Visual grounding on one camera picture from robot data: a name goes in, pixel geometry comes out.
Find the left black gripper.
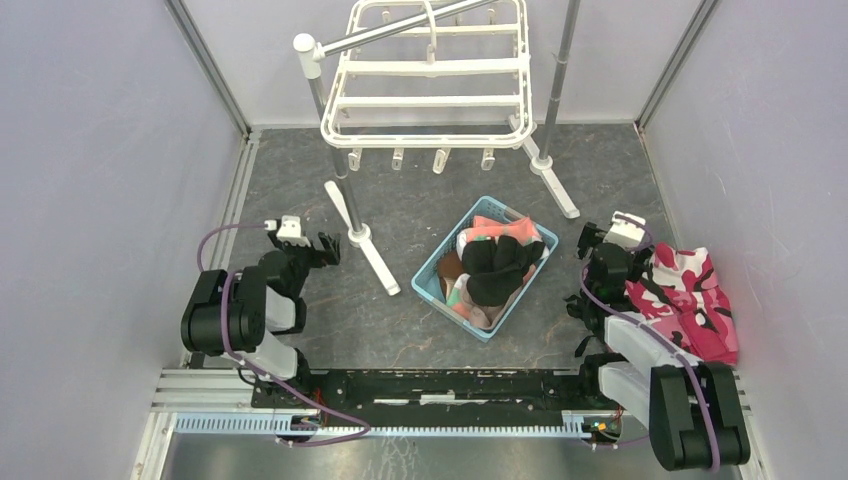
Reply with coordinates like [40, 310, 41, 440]
[268, 231, 340, 297]

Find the black sock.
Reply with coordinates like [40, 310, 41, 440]
[461, 235, 547, 273]
[466, 264, 536, 307]

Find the brown sock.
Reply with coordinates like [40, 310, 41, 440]
[437, 250, 465, 281]

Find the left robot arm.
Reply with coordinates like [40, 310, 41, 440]
[180, 231, 341, 408]

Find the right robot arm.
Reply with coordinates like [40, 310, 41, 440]
[566, 213, 751, 471]

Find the pink camouflage cloth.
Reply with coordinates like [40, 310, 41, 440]
[626, 243, 739, 367]

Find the light blue plastic basket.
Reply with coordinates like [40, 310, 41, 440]
[411, 196, 559, 342]

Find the white sock drying rack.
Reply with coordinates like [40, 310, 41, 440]
[292, 1, 580, 296]

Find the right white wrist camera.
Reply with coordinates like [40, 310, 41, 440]
[603, 211, 647, 250]

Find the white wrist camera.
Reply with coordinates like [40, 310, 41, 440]
[264, 215, 312, 249]
[603, 211, 647, 250]

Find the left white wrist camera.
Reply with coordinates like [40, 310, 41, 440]
[264, 215, 312, 249]

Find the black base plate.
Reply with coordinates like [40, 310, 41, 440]
[246, 369, 623, 430]

